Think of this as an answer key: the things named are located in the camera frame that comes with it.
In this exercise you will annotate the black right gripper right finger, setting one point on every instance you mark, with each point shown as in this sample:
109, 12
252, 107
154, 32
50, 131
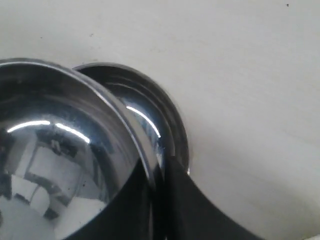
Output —
190, 215

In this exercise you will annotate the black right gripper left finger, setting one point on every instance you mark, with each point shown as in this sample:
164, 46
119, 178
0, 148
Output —
127, 216

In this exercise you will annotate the ribbed stainless steel bowl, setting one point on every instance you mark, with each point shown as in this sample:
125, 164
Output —
67, 147

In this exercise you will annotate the smooth stainless steel bowl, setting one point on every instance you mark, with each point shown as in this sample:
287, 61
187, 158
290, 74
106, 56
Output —
150, 104

